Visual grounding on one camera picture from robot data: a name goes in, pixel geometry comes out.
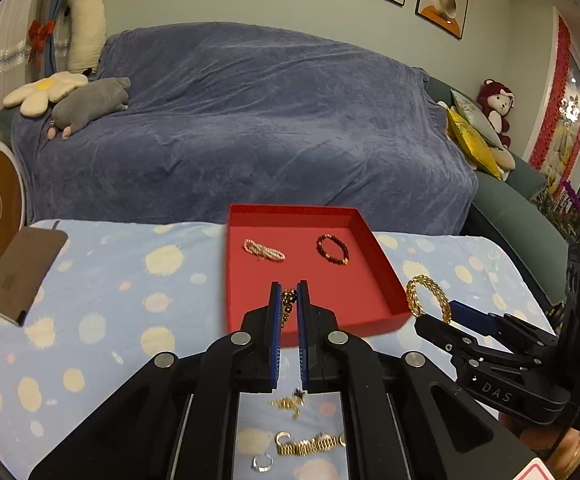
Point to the blue planet print tablecloth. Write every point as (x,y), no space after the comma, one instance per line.
(119,293)

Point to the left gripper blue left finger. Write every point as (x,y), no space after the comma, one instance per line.
(274,320)

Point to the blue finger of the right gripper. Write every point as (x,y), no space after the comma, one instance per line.
(479,322)

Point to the daisy flower cushion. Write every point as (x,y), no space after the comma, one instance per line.
(33,99)

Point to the silver grey pillow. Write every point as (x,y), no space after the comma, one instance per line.
(474,116)

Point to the red shallow cardboard box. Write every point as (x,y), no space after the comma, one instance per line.
(332,248)

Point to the green sofa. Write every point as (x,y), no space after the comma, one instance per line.
(504,212)

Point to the person's left hand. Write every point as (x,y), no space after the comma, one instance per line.
(562,450)

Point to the gold link watch band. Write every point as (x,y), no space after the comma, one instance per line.
(322,443)

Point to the red monkey plush toy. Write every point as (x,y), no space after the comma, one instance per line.
(496,101)

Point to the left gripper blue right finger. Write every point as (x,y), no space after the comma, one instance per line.
(303,306)

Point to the gold satin pillow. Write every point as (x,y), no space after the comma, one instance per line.
(470,142)

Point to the blue-grey sofa throw blanket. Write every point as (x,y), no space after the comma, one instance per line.
(226,113)

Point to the red floral door garland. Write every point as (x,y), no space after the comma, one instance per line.
(559,65)

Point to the grey plush animal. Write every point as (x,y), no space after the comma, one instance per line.
(86,104)

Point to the blue drape with red bow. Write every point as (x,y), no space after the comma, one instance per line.
(40,33)

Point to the cream alpaca plush toy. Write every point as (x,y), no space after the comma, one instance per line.
(87,34)

